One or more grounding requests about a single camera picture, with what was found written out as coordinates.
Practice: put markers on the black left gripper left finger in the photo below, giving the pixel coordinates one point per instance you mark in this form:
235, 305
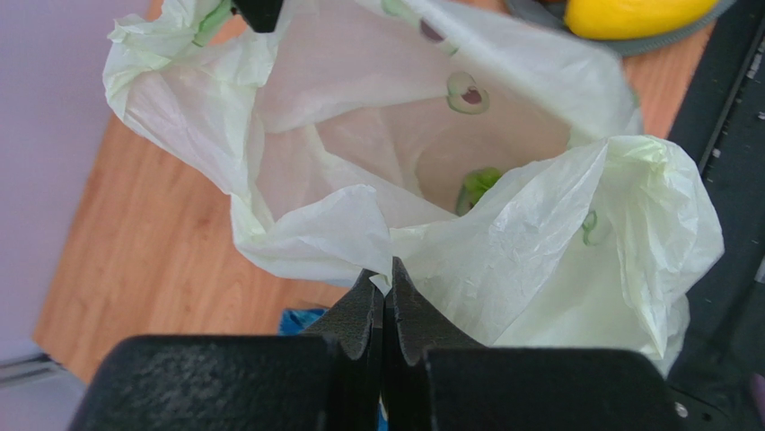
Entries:
325, 378

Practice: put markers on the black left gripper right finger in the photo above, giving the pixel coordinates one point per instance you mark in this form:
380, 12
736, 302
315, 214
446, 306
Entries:
436, 377

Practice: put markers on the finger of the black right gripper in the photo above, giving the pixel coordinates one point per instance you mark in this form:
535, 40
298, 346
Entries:
261, 15

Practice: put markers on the pale yellow plastic bag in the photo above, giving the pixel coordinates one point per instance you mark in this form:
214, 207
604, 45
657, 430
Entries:
343, 137

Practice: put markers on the yellow fake mango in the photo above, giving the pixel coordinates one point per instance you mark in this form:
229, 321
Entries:
632, 19

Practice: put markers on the green fake grapes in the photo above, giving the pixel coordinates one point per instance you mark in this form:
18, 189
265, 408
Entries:
474, 186

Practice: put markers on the blue leaf-pattern cloth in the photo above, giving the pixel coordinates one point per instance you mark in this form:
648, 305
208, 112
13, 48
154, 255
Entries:
295, 321

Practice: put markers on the grey round plate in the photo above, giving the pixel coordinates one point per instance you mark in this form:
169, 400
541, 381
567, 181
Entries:
550, 14

